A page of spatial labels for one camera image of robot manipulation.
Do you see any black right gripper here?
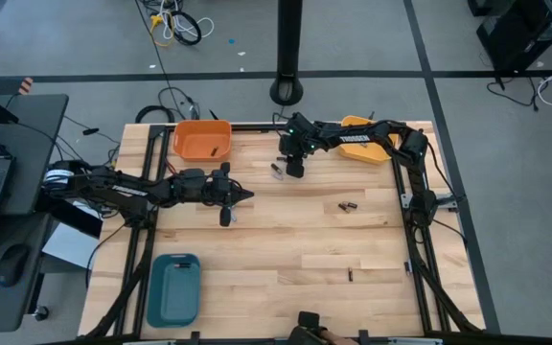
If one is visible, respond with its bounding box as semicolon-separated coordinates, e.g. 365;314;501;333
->
277;112;324;163

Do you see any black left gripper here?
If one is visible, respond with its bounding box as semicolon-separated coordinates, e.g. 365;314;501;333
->
194;162;255;208

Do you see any yellow plastic bin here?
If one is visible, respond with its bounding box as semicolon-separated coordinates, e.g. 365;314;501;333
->
337;114;400;167

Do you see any teal plastic bin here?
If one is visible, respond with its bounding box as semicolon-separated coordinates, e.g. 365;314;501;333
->
146;253;202;330

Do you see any orange plastic bin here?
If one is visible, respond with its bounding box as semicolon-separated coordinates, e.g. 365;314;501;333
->
172;119;234;163

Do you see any black handheld device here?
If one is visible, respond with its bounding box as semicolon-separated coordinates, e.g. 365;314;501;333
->
287;310;328;345

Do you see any black slanted panel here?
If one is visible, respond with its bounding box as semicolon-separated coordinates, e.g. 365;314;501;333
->
35;189;104;240

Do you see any white flat box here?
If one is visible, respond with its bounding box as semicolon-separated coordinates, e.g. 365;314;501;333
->
40;222;101;272

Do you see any person's hand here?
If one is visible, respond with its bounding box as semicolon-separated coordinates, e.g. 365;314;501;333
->
317;327;359;345

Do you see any black side desk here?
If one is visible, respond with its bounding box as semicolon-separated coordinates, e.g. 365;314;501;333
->
0;93;70;335

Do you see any black computer mouse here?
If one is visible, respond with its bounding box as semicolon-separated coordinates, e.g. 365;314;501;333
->
0;242;32;288

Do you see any black computer tower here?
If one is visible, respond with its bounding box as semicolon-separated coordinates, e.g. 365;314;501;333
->
475;0;552;74

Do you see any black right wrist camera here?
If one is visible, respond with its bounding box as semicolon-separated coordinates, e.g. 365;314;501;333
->
286;159;306;180

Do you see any black aluminium table frame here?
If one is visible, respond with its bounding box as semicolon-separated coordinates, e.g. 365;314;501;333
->
78;122;487;345

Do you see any black cable tangle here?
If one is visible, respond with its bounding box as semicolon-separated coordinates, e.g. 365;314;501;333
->
157;85;202;122

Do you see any thick black cable arc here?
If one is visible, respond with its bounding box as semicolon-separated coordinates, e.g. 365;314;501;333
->
134;103;176;125

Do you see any gray arm base bracket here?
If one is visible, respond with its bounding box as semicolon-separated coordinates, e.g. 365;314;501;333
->
399;191;460;214

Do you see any black coiled cable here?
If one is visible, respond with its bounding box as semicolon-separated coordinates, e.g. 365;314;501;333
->
168;9;203;47

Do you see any thin black floor cable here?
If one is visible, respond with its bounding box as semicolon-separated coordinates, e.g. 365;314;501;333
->
134;0;184;121

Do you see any white floor cable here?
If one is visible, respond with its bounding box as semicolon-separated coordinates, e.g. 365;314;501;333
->
158;0;216;42

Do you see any yellow floor cable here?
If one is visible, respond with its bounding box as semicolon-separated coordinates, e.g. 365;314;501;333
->
148;12;177;49

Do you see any black power cable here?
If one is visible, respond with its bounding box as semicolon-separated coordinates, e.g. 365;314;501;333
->
485;71;541;113

